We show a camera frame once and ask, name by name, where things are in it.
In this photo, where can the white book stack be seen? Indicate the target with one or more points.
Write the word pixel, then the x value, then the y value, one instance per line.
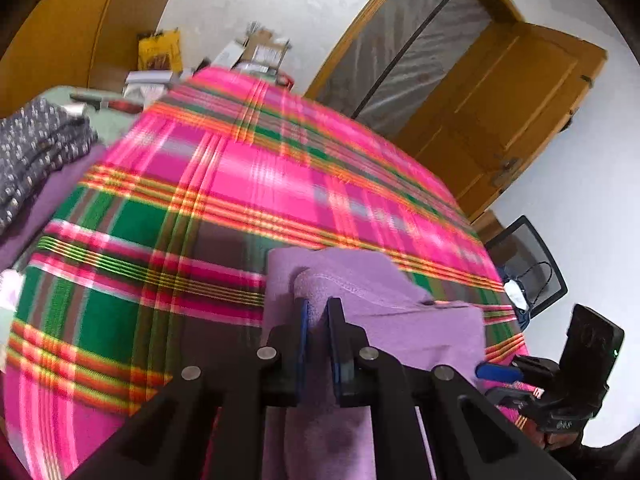
pixel 145 87

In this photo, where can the black sleeved right forearm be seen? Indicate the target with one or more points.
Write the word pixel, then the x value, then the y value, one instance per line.
pixel 618 460

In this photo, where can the pink plaid tablecloth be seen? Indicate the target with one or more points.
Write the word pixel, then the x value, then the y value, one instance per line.
pixel 161 251

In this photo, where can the cardboard box with label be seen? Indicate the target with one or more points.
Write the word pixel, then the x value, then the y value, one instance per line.
pixel 264 47

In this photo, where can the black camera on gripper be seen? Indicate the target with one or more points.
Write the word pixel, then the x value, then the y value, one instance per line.
pixel 592 347

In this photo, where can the black mesh chair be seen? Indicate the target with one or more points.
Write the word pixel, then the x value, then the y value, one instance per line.
pixel 530 276

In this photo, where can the wooden door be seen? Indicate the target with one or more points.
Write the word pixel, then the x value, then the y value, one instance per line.
pixel 498 108

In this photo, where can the wooden wardrobe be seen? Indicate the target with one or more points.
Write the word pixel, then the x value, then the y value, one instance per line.
pixel 79 43

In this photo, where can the plastic covered doorway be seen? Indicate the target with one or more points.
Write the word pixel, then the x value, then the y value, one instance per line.
pixel 396 52

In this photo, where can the person's right hand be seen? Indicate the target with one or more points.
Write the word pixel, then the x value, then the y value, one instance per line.
pixel 551 442

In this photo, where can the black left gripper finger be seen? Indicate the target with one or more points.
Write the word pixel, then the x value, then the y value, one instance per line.
pixel 209 424
pixel 507 397
pixel 427 424

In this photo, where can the yellow paper bag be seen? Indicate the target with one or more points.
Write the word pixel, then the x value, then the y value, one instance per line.
pixel 160 51

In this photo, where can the dark floral folded garment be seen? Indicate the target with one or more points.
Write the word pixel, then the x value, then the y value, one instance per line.
pixel 38 139

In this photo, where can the red handled knife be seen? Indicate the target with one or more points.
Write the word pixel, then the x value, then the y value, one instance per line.
pixel 98 103

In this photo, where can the purple fleece garment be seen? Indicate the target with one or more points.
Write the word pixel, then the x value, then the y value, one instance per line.
pixel 319 440

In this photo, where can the purple folded garment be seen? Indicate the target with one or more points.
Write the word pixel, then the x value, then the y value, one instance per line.
pixel 39 209

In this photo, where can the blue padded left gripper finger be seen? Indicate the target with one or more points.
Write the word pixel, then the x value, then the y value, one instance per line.
pixel 498 373

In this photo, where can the white box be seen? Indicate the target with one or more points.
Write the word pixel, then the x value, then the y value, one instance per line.
pixel 229 56

